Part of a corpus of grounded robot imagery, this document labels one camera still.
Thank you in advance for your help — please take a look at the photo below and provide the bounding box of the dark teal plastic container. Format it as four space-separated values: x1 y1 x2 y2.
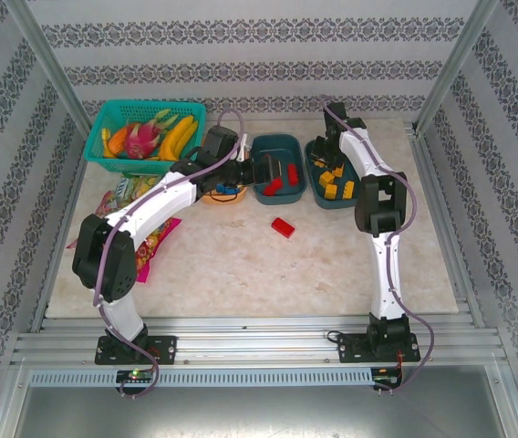
250 132 306 206
304 140 363 210

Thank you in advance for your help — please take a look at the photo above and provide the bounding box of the orange plastic container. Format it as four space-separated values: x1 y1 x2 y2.
193 135 249 205

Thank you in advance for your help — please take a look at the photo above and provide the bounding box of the long red lego brick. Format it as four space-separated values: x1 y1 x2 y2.
271 217 297 238

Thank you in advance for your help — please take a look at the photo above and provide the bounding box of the yellow toy banana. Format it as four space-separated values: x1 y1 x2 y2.
174 120 200 162
158 115 196 161

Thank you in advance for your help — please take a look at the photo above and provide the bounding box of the teal plastic mesh basket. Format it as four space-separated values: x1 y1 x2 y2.
83 99 208 177

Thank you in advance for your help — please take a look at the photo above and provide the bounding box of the pink toy dragon fruit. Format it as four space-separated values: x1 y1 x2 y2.
123 108 179 160

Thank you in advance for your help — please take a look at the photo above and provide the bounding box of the large colourful candy bag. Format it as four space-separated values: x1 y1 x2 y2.
66 191 182 285

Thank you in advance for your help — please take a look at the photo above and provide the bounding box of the green yellow snack bag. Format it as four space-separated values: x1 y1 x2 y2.
115 174 165 205

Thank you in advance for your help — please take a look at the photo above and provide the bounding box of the orange toy mango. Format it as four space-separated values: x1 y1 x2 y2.
107 125 130 155

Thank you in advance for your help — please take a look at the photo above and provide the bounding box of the small yellow toy fruit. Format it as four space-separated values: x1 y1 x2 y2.
100 128 117 159

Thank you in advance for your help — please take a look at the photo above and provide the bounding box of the thin black camera cable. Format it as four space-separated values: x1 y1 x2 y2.
208 185 243 204

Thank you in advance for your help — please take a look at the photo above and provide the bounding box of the aluminium side rail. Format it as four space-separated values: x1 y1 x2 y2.
30 130 91 334
407 120 488 329

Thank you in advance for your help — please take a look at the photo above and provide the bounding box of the aluminium frame post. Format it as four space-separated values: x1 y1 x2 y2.
5 0 94 133
412 0 501 133

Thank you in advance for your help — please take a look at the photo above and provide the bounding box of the aluminium mounting rail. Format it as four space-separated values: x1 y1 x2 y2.
10 314 509 366

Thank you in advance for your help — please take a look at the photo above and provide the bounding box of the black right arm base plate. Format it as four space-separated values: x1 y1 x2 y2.
336 332 420 365

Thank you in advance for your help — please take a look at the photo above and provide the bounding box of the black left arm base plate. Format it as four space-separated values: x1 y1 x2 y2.
95 335 178 366

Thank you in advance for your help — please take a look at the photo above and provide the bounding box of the white slotted cable duct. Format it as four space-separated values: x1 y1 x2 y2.
28 368 375 388

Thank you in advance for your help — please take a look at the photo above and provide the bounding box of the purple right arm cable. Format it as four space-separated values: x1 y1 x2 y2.
320 94 437 397

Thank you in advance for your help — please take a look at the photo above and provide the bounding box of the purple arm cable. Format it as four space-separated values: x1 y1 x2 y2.
320 94 437 397
92 108 247 402

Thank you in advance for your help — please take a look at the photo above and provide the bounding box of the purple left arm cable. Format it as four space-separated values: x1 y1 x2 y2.
92 108 247 402

